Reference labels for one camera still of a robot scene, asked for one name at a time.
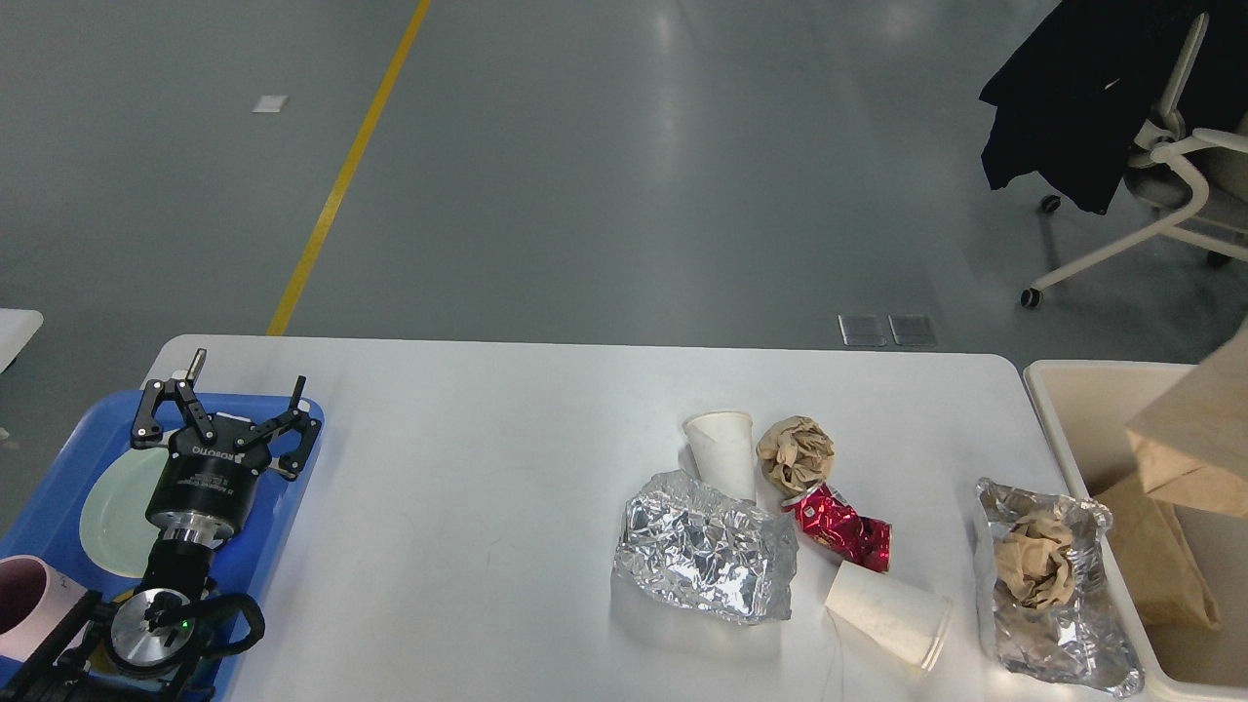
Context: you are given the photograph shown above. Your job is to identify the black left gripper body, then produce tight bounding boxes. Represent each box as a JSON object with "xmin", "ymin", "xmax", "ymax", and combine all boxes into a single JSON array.
[{"xmin": 144, "ymin": 433, "xmax": 272, "ymax": 543}]

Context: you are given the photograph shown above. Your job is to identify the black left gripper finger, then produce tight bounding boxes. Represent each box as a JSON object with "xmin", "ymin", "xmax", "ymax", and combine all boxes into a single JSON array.
[
  {"xmin": 232, "ymin": 376, "xmax": 322, "ymax": 483},
  {"xmin": 130, "ymin": 349, "xmax": 217, "ymax": 451}
]

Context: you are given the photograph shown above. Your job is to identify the green plate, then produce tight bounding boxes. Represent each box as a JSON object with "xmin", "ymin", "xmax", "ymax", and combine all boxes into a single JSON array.
[{"xmin": 79, "ymin": 446, "xmax": 168, "ymax": 578}]

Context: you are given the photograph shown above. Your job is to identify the foil with brown paper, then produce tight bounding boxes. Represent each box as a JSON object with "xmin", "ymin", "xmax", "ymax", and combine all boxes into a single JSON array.
[{"xmin": 975, "ymin": 477, "xmax": 1144, "ymax": 700}]

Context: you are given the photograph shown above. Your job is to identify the brown paper bag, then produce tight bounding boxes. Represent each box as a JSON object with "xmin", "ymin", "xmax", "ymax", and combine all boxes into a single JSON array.
[
  {"xmin": 1126, "ymin": 331, "xmax": 1247, "ymax": 517},
  {"xmin": 1096, "ymin": 472, "xmax": 1223, "ymax": 631}
]

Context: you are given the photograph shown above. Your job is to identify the dark teal mug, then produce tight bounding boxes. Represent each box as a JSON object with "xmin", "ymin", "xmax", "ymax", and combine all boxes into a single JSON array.
[{"xmin": 89, "ymin": 640, "xmax": 218, "ymax": 701}]

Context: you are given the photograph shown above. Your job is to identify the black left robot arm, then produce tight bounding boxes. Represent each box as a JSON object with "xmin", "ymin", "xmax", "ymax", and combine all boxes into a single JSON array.
[{"xmin": 2, "ymin": 349, "xmax": 324, "ymax": 701}]

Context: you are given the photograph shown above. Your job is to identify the blue plastic tray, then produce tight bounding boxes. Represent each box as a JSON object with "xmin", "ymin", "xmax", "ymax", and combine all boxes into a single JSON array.
[{"xmin": 0, "ymin": 388, "xmax": 326, "ymax": 702}]

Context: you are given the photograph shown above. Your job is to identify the white side table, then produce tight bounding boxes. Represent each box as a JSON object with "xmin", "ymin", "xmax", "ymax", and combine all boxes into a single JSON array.
[{"xmin": 0, "ymin": 309, "xmax": 44, "ymax": 372}]

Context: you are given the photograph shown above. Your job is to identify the pink mug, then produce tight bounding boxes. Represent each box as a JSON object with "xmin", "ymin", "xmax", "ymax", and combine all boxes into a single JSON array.
[{"xmin": 1, "ymin": 555, "xmax": 86, "ymax": 661}]

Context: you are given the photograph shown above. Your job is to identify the crumpled aluminium foil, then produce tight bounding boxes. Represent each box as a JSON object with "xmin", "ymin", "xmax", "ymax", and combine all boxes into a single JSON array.
[{"xmin": 612, "ymin": 470, "xmax": 797, "ymax": 626}]

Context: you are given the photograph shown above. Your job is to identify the upright white paper cup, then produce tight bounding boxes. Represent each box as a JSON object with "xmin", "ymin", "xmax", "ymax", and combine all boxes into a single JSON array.
[{"xmin": 681, "ymin": 410, "xmax": 758, "ymax": 505}]

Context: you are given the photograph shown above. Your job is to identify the crumpled brown paper ball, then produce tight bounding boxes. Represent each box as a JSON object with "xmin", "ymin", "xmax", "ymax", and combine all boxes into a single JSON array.
[{"xmin": 755, "ymin": 416, "xmax": 837, "ymax": 498}]

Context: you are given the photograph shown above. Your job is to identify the crushed red can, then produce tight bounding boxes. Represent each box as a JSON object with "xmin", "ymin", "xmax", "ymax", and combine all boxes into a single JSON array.
[{"xmin": 780, "ymin": 483, "xmax": 892, "ymax": 573}]

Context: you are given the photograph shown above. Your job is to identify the lying white paper cup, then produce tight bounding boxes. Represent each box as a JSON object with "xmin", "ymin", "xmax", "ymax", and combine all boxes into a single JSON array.
[{"xmin": 825, "ymin": 563, "xmax": 953, "ymax": 675}]

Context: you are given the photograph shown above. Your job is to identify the beige plastic bin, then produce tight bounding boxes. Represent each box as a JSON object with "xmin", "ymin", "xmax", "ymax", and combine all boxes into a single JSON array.
[{"xmin": 1025, "ymin": 360, "xmax": 1247, "ymax": 701}]

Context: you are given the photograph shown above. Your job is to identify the white office chair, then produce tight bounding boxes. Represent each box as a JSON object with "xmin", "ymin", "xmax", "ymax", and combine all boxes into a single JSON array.
[{"xmin": 1016, "ymin": 14, "xmax": 1246, "ymax": 363}]

